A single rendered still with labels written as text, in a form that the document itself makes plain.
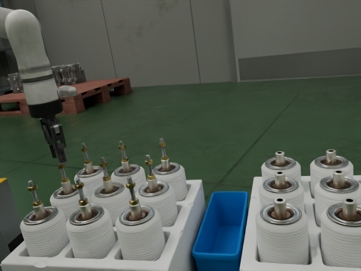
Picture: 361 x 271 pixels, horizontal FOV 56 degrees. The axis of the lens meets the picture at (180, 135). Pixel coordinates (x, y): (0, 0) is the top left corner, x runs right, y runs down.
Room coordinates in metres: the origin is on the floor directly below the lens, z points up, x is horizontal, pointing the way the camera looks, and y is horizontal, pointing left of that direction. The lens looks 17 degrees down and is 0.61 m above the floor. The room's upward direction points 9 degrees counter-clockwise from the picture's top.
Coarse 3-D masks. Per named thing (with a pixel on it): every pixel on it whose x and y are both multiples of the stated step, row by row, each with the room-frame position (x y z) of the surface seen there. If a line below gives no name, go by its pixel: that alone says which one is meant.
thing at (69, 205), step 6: (84, 192) 0.80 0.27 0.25; (54, 198) 0.78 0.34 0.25; (66, 198) 0.77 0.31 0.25; (72, 198) 0.77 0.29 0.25; (78, 198) 0.78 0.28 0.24; (54, 204) 0.77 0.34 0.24; (60, 204) 0.76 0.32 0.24; (66, 204) 0.76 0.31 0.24; (72, 204) 0.77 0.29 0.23; (78, 204) 0.77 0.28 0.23; (90, 204) 0.81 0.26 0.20; (66, 210) 0.76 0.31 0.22; (72, 210) 0.76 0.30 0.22; (66, 216) 0.76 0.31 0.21; (66, 222) 0.76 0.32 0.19
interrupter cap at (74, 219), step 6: (78, 210) 0.69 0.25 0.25; (96, 210) 0.68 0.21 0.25; (102, 210) 0.67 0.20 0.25; (72, 216) 0.67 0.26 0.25; (78, 216) 0.67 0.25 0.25; (96, 216) 0.65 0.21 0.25; (72, 222) 0.64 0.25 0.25; (78, 222) 0.64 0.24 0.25; (84, 222) 0.63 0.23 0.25; (90, 222) 0.63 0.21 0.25
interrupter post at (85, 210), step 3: (87, 204) 0.66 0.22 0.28; (81, 207) 0.65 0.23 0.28; (84, 207) 0.65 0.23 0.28; (87, 207) 0.66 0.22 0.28; (81, 210) 0.66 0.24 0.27; (84, 210) 0.65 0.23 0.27; (87, 210) 0.66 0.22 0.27; (90, 210) 0.66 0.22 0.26; (81, 213) 0.66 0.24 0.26; (84, 213) 0.65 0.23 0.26; (87, 213) 0.65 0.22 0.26; (90, 213) 0.66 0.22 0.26; (84, 216) 0.65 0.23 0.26; (87, 216) 0.65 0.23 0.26; (90, 216) 0.66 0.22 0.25
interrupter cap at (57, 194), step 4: (72, 184) 0.84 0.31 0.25; (60, 188) 0.83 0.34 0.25; (72, 188) 0.83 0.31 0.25; (56, 192) 0.81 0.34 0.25; (60, 192) 0.81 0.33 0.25; (72, 192) 0.79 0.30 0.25; (76, 192) 0.79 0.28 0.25; (56, 196) 0.78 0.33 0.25; (60, 196) 0.78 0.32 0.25; (64, 196) 0.77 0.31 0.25; (68, 196) 0.77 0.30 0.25
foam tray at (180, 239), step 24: (192, 192) 0.84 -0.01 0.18; (192, 216) 0.76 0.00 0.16; (168, 240) 0.63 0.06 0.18; (192, 240) 0.72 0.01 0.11; (24, 264) 0.63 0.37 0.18; (48, 264) 0.61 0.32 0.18; (72, 264) 0.60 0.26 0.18; (96, 264) 0.59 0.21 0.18; (120, 264) 0.58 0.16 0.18; (144, 264) 0.57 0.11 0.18; (168, 264) 0.55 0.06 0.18; (192, 264) 0.69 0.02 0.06
